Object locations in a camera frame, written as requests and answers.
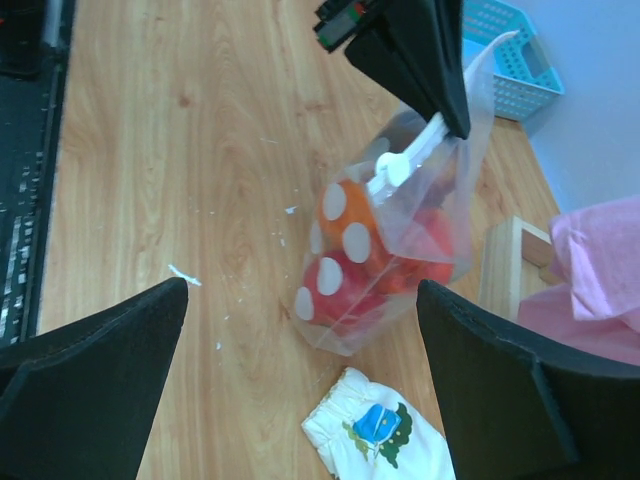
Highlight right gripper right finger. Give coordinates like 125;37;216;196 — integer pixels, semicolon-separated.
417;280;639;479

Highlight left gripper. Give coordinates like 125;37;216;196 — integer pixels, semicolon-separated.
313;0;471;139

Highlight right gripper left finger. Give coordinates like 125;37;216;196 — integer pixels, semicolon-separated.
1;277;188;479

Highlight clear zip top bag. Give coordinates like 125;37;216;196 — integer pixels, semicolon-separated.
293;33;511;356

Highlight orange fake fruit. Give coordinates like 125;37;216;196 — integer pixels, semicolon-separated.
310;179;390;268

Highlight red fake fruit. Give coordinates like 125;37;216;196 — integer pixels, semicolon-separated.
294;250;386;338

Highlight light blue plastic basket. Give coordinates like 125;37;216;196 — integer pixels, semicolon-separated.
463;1;565;122

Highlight dinosaur print cloth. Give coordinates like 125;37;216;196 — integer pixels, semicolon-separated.
301;367;455;480

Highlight wooden clothes rack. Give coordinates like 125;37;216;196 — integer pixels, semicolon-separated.
478;216;562;321

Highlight pink shirt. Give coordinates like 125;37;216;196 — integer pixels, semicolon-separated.
517;195;639;365

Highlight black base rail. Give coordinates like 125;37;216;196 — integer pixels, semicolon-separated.
1;1;76;346

